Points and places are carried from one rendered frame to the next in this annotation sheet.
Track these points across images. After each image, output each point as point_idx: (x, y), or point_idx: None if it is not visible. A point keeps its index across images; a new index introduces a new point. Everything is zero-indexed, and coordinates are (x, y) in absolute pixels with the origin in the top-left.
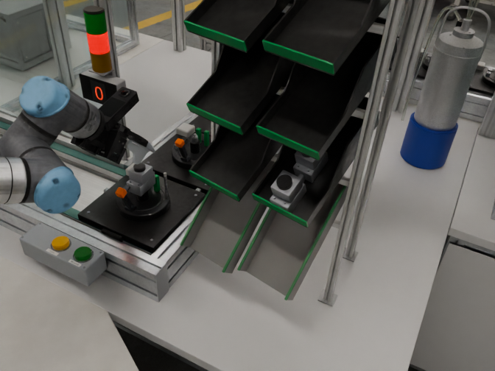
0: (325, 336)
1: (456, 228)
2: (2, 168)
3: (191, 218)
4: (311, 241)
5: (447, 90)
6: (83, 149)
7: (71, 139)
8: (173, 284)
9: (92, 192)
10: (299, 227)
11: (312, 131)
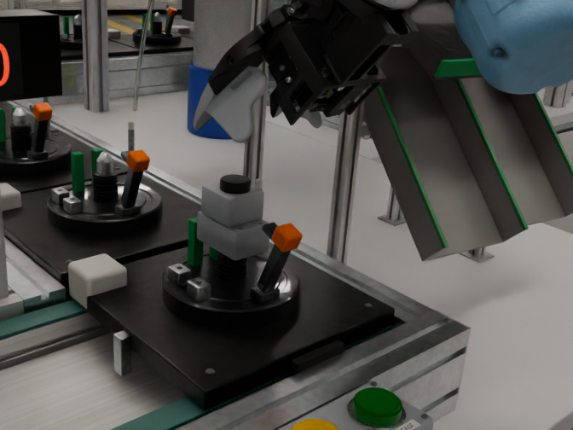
0: (548, 276)
1: (373, 156)
2: None
3: (308, 261)
4: (515, 130)
5: (249, 2)
6: (356, 70)
7: (382, 26)
8: None
9: (46, 401)
10: (490, 124)
11: None
